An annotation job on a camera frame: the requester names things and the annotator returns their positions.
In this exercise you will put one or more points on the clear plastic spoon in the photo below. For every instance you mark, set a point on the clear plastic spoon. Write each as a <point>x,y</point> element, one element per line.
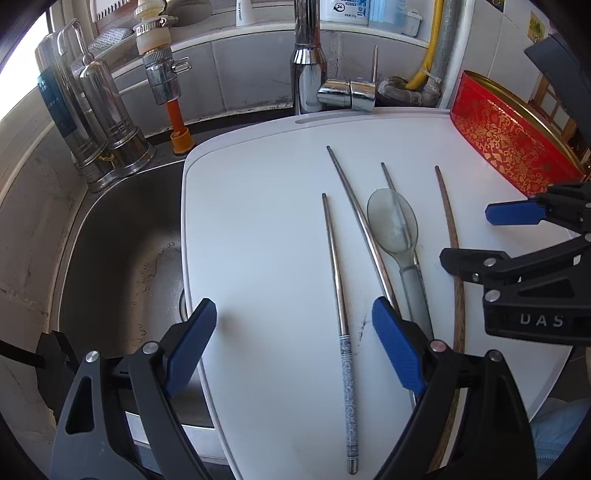
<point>392,221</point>

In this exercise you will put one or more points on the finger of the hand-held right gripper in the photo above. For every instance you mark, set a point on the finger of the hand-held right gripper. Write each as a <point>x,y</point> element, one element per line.
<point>512,214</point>
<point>471,265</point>

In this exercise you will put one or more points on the steel mesh scourer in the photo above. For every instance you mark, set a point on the steel mesh scourer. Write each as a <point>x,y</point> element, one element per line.
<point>111,39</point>

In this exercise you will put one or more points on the chrome faucet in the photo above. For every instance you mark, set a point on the chrome faucet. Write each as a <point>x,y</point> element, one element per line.
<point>308,69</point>

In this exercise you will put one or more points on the light blue jacket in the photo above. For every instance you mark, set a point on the light blue jacket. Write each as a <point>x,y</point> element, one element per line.
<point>549,429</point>

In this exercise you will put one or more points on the small white cup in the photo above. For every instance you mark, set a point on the small white cup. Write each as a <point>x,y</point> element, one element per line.
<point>411,25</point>

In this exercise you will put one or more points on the chrome water filter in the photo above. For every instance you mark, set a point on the chrome water filter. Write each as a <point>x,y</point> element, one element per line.
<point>101,115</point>

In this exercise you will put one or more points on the grey pipe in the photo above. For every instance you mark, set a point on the grey pipe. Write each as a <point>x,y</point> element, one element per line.
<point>448,46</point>

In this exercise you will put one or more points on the wooden chopstick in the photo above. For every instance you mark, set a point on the wooden chopstick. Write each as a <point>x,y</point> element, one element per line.
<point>450,217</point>

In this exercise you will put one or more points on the yellow sticker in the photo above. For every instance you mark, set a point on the yellow sticker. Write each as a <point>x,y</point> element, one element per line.
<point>539,27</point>

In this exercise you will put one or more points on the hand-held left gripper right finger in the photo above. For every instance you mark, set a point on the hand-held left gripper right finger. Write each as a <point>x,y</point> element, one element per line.
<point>397,346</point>

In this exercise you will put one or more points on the grey pipe fitting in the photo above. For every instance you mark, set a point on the grey pipe fitting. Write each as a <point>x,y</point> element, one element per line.
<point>406,94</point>

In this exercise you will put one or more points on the yellow pipe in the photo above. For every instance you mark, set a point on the yellow pipe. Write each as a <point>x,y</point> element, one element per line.
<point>431,55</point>

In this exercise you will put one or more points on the blue translucent bottle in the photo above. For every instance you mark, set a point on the blue translucent bottle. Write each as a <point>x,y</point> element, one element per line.
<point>388,11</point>

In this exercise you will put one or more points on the white soap bottle blue label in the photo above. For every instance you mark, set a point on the white soap bottle blue label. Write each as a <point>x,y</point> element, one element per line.
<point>344,11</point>

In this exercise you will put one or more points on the dark grey panel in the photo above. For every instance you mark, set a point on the dark grey panel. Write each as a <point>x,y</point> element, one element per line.
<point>563,78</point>

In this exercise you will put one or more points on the white plastic board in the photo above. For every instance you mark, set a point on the white plastic board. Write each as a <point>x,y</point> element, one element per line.
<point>258,230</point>

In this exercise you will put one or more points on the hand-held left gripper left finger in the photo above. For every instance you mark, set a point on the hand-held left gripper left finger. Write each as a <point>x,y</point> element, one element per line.
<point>189,346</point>

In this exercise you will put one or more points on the steel sink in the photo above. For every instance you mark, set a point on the steel sink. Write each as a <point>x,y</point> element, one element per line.
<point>120,258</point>

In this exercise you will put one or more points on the red round tin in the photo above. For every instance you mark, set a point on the red round tin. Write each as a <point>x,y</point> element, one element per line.
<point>503,138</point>

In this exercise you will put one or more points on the tap valve with orange tube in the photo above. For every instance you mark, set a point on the tap valve with orange tube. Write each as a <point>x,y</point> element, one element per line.
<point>159,78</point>

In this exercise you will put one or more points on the white tube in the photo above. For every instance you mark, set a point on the white tube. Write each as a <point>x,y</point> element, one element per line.
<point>245,14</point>

